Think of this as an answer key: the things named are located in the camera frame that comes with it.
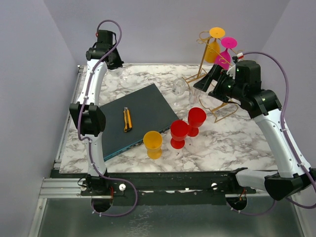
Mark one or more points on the red plastic wine glass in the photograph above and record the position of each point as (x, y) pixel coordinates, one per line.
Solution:
(179, 131)

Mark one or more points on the clear wine glass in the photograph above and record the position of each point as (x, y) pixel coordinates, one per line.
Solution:
(178, 89)
(194, 96)
(119, 73)

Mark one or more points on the orange utility knife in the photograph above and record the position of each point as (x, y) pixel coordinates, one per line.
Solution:
(127, 119)

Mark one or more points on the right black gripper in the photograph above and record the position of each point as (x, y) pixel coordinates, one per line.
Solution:
(204, 83)

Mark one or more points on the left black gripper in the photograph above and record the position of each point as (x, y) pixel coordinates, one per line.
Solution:
(117, 63)

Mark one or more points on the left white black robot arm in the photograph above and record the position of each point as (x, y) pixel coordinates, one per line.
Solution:
(87, 115)

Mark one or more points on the dark blue network switch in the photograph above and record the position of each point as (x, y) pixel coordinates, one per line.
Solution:
(149, 111)

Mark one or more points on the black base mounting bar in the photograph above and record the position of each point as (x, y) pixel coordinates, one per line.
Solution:
(159, 188)

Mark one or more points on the magenta plastic wine glass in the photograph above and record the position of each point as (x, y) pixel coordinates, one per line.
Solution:
(224, 58)

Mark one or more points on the aluminium extrusion rail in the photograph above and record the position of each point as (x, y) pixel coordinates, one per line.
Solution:
(63, 188)

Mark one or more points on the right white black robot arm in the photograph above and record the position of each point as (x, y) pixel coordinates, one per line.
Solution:
(294, 173)

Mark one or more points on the yellow plastic wine glass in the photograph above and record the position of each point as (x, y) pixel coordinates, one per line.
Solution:
(153, 143)

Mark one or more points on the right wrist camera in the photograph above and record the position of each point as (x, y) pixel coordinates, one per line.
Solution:
(235, 61)

